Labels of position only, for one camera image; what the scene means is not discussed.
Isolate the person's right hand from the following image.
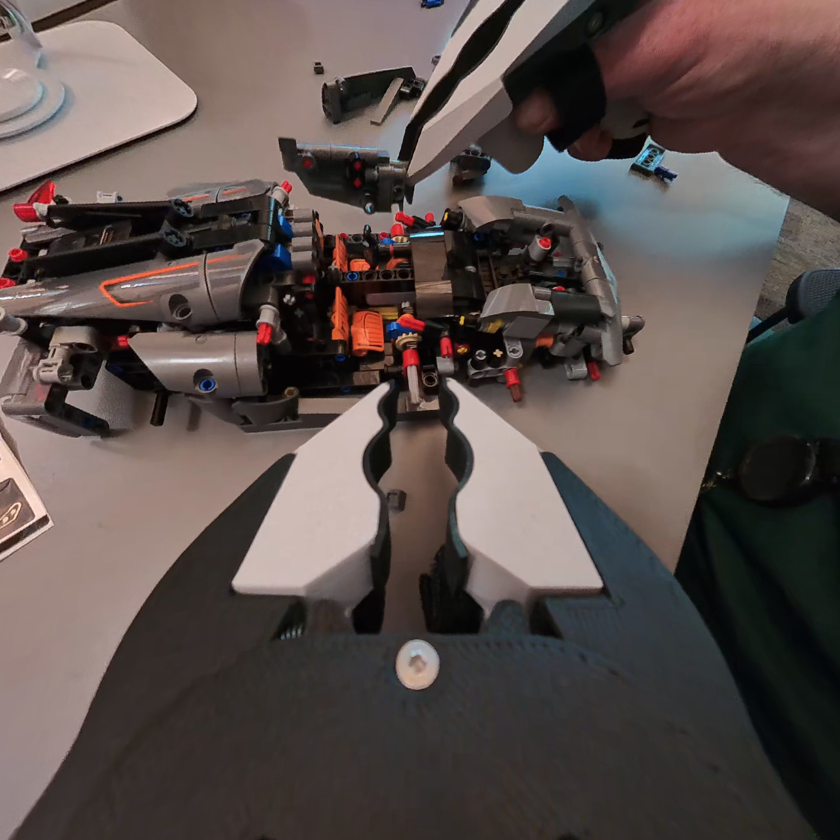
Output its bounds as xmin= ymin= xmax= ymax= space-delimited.
xmin=515 ymin=0 xmax=782 ymax=188

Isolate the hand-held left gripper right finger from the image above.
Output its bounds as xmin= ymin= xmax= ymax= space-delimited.
xmin=444 ymin=379 xmax=603 ymax=632

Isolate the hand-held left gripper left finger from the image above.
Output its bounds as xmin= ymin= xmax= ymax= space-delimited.
xmin=231 ymin=382 xmax=396 ymax=632

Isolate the black office chair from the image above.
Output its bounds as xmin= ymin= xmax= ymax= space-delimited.
xmin=745 ymin=268 xmax=840 ymax=345

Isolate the black lego connector piece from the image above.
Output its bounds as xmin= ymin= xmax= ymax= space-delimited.
xmin=449 ymin=147 xmax=493 ymax=186

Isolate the lego sticker sheet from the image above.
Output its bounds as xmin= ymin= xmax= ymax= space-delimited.
xmin=0 ymin=433 xmax=53 ymax=564

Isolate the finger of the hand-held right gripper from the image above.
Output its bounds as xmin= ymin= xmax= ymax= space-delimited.
xmin=399 ymin=0 xmax=527 ymax=165
xmin=407 ymin=0 xmax=595 ymax=183

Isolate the person's right forearm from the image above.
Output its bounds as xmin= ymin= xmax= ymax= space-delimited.
xmin=781 ymin=0 xmax=840 ymax=221

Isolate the black round badge reel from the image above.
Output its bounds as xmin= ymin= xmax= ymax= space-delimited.
xmin=738 ymin=434 xmax=821 ymax=506

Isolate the dark grey lego wedge panel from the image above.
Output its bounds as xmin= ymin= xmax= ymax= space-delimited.
xmin=322 ymin=66 xmax=427 ymax=126

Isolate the white book stand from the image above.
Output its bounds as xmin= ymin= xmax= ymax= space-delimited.
xmin=0 ymin=0 xmax=198 ymax=193

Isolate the grey lego car model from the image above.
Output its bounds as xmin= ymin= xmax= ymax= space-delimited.
xmin=0 ymin=178 xmax=647 ymax=437

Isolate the grey lego side panel assembly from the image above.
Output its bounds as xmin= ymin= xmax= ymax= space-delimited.
xmin=279 ymin=136 xmax=416 ymax=214

